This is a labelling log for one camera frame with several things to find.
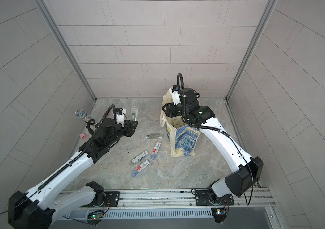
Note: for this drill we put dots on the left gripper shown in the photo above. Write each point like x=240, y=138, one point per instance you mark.
x=128, y=128

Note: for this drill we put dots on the compass set red bottom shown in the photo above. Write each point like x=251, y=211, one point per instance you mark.
x=140, y=168

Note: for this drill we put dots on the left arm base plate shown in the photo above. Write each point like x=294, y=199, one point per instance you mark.
x=113, y=199

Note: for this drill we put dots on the left circuit board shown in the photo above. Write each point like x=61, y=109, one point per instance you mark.
x=95, y=217

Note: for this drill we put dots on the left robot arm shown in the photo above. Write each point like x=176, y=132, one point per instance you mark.
x=39, y=207

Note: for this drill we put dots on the compass set lower grey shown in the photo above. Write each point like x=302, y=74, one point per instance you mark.
x=138, y=158

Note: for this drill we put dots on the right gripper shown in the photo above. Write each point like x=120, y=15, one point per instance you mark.
x=171, y=109

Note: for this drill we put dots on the circuit board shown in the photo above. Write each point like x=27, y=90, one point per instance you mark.
x=95, y=217
x=219, y=215

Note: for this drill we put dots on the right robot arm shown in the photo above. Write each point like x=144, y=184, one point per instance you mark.
x=184, y=119

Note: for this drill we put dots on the pink eraser block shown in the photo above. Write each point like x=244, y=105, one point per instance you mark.
x=82, y=136

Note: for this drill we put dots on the aluminium front rail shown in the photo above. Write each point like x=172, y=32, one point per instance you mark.
x=251, y=210

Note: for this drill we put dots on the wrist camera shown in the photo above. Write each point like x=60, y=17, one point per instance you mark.
x=174, y=92
x=120, y=115

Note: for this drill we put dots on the green compass set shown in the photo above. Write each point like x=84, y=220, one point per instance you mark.
x=134, y=113
x=154, y=135

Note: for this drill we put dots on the compass set red label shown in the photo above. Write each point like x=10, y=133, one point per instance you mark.
x=154, y=153

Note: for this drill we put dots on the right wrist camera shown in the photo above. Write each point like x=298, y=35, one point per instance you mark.
x=174, y=92

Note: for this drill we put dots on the right circuit board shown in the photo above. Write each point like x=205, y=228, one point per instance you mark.
x=219, y=215

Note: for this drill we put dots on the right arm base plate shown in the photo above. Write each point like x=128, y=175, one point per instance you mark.
x=206, y=198

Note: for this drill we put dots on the cream canvas tote bag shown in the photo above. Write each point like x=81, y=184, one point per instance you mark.
x=182, y=140

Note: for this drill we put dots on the compass set clear case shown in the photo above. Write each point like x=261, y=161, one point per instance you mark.
x=176, y=123

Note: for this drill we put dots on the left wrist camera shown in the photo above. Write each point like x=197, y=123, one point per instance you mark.
x=120, y=115

